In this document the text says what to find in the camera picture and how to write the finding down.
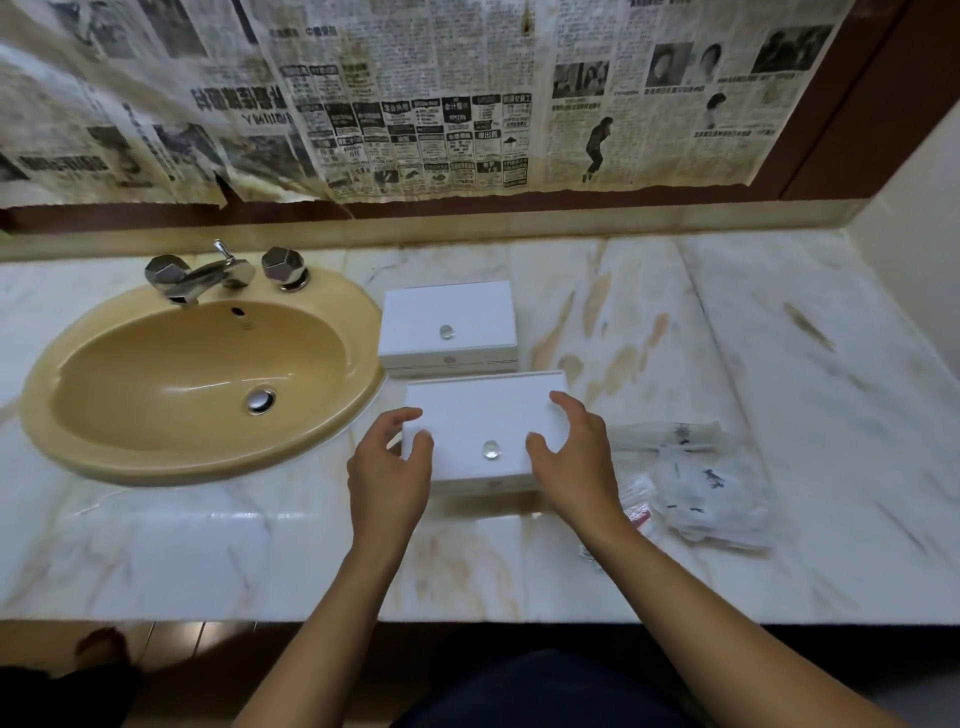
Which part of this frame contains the person's right hand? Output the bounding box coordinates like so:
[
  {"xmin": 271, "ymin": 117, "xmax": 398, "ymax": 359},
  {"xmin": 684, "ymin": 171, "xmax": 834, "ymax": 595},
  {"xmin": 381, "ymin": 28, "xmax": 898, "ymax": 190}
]
[{"xmin": 524, "ymin": 390, "xmax": 639, "ymax": 549}]

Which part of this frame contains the person's left hand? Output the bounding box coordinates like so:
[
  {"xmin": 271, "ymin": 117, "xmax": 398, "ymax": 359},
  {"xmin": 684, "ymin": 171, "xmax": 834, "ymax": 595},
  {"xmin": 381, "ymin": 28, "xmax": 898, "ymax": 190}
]
[{"xmin": 346, "ymin": 407, "xmax": 436, "ymax": 556}]

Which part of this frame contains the red item packet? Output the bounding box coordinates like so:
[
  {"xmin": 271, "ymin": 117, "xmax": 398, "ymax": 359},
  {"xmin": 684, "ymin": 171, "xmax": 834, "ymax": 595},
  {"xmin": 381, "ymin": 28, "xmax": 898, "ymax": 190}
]
[{"xmin": 620, "ymin": 476, "xmax": 655, "ymax": 535}]

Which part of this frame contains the white box with round knob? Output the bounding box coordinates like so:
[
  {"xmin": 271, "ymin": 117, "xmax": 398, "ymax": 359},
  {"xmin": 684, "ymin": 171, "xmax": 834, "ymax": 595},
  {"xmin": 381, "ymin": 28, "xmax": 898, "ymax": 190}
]
[
  {"xmin": 377, "ymin": 281, "xmax": 520, "ymax": 378},
  {"xmin": 401, "ymin": 370, "xmax": 569, "ymax": 496}
]

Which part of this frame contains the person's left forearm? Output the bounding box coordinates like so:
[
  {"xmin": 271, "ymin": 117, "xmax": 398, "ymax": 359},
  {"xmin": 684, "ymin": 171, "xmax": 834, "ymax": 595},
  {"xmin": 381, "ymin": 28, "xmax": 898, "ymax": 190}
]
[{"xmin": 236, "ymin": 543, "xmax": 421, "ymax": 728}]

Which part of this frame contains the person's right forearm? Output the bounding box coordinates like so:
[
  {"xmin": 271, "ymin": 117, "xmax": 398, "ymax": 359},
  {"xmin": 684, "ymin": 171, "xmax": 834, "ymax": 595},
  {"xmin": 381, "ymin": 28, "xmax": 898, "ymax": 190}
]
[{"xmin": 592, "ymin": 523, "xmax": 901, "ymax": 728}]

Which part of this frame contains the person's dark clothing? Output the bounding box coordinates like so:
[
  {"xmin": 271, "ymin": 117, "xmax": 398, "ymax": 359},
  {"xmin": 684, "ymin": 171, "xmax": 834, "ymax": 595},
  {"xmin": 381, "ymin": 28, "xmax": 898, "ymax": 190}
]
[{"xmin": 393, "ymin": 648, "xmax": 721, "ymax": 728}]

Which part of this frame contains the beige oval sink basin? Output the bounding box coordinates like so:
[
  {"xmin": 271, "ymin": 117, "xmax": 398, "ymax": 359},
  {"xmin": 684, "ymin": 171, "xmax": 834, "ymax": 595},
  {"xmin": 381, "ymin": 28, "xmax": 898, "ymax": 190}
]
[{"xmin": 18, "ymin": 266, "xmax": 388, "ymax": 487}]

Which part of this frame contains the chrome faceted faucet knob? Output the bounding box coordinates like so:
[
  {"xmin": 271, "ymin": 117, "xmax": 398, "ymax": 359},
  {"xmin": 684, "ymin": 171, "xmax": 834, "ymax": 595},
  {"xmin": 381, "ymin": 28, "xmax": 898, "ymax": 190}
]
[
  {"xmin": 144, "ymin": 254, "xmax": 190, "ymax": 292},
  {"xmin": 260, "ymin": 246, "xmax": 311, "ymax": 292}
]

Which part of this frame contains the chrome faucet spout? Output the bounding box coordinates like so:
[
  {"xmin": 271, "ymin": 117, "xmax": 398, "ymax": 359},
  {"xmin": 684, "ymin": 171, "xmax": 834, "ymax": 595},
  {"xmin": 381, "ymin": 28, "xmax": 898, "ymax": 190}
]
[{"xmin": 168, "ymin": 239, "xmax": 256, "ymax": 307}]

